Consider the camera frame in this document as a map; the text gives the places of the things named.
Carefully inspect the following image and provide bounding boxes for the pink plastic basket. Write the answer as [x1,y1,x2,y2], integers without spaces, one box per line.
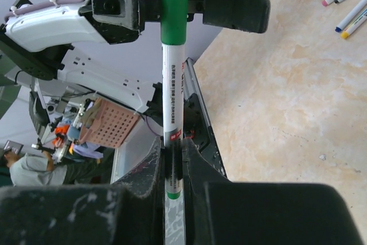
[79,98,140,149]

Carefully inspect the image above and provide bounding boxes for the dark green cap marker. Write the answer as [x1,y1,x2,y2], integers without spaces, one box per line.
[161,0,188,200]

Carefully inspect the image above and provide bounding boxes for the yellow cap paint marker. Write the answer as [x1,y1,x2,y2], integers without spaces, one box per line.
[341,10,367,39]

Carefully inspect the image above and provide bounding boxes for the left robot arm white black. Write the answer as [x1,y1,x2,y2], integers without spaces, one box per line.
[1,0,271,133]

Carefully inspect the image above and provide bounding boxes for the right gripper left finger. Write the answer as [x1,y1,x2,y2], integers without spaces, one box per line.
[1,138,165,244]

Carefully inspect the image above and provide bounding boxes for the small blue cap marker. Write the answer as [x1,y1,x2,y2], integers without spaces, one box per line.
[335,0,367,33]

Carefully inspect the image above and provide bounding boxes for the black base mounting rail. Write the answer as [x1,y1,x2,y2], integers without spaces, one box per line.
[183,58,227,177]

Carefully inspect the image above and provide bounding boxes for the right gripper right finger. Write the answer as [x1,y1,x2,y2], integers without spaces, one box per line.
[182,138,362,244]

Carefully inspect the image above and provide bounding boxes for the person in grey shirt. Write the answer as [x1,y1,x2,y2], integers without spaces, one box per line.
[1,148,67,186]

